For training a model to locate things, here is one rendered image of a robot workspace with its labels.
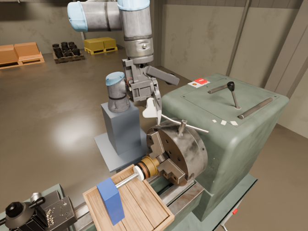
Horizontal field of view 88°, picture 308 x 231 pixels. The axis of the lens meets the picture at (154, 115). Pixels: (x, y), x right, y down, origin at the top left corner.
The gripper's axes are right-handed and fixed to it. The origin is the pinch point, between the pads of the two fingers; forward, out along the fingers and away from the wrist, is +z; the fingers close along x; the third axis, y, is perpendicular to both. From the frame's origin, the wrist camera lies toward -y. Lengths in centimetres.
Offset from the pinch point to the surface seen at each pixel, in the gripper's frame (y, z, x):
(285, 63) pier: -232, 37, -80
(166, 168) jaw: -2.8, 27.8, 0.4
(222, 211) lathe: -40, 87, 5
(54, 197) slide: 46, 37, -18
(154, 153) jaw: -1.0, 23.5, -6.6
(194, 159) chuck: -13.3, 22.8, 6.0
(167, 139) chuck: -6.9, 16.7, -4.4
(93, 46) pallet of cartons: -55, 27, -642
